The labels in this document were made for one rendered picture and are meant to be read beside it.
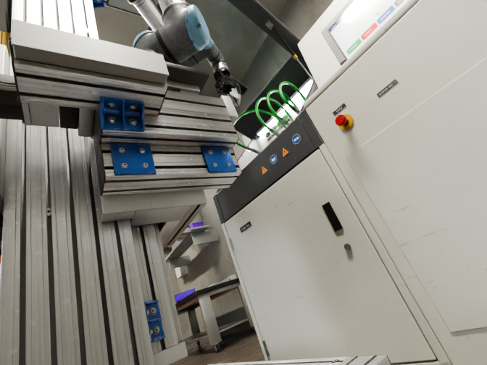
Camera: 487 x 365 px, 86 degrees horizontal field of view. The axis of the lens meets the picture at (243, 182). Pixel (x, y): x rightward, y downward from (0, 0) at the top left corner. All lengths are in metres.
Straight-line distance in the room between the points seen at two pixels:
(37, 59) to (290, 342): 1.15
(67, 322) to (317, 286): 0.75
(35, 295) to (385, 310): 0.88
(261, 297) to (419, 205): 0.74
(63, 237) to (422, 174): 0.91
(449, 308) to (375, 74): 0.67
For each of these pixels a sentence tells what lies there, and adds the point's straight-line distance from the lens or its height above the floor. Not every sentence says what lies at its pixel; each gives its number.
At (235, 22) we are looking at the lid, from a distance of 1.71.
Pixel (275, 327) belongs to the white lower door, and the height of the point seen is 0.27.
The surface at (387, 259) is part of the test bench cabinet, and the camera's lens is 0.90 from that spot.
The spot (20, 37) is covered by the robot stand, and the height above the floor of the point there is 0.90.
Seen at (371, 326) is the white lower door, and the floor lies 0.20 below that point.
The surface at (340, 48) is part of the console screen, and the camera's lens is 1.41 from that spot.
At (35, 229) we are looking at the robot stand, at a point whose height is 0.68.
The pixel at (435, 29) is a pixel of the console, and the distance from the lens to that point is 0.95.
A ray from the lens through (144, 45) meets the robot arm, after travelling 0.97.
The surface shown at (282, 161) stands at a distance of 1.08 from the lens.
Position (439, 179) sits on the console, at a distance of 0.84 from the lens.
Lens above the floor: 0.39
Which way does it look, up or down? 24 degrees up
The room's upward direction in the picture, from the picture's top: 21 degrees counter-clockwise
